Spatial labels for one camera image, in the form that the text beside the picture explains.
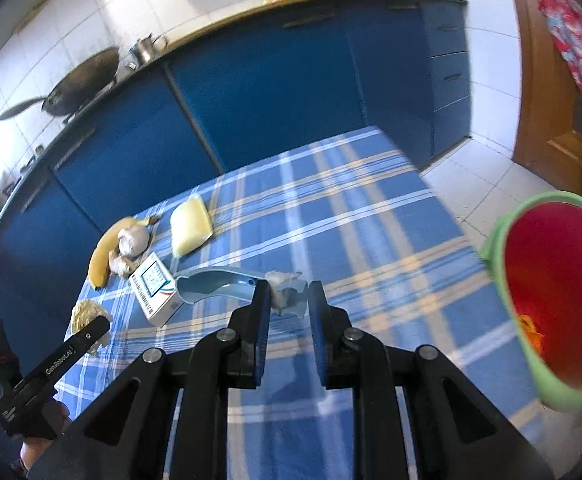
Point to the red bucket green rim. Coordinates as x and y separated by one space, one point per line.
534 256

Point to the black wok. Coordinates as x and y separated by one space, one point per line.
77 88

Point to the blue plastic scoop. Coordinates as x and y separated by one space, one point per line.
227 281

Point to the yellow sponge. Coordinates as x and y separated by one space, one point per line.
191 226

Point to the left hand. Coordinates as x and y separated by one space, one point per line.
33 448

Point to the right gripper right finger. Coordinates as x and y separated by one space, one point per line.
415 402

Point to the ginger root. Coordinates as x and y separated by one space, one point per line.
119 265

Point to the yellow banana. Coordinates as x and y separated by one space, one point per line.
98 269

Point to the blue kitchen cabinets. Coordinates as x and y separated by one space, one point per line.
253 88

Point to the garlic bulb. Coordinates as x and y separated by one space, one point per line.
133 241

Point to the wooden door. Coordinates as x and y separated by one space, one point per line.
549 138

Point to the white paper box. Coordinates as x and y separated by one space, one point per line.
155 289

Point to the steel teapot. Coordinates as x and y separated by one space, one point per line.
144 50

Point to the orange mesh net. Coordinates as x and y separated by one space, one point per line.
531 333

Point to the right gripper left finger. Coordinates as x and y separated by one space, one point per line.
165 416

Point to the white paper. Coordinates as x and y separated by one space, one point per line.
84 312
286 288

